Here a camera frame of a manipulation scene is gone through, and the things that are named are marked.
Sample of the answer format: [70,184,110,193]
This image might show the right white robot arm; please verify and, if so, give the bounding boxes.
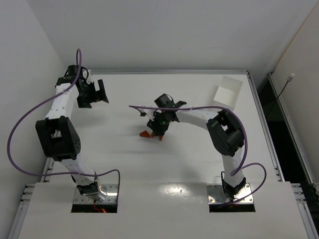
[141,94,248,199]

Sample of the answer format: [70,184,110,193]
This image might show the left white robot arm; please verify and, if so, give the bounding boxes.
[35,65,109,202]

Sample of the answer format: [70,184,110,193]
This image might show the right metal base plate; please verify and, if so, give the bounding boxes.
[206,183,254,205]

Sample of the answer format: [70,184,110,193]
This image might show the white perforated box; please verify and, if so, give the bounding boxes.
[213,76,243,111]

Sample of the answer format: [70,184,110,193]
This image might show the metal base plate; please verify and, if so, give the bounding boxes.
[206,183,254,205]
[73,184,118,205]

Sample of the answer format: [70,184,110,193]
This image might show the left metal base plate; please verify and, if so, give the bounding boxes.
[73,184,118,205]

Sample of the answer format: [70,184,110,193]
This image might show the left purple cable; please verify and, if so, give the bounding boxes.
[6,48,121,200]

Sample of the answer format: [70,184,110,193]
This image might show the black wall cable with plug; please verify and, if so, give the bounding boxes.
[264,73,296,118]

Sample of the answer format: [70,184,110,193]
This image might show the red-brown triangle block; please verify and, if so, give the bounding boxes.
[139,130,151,138]

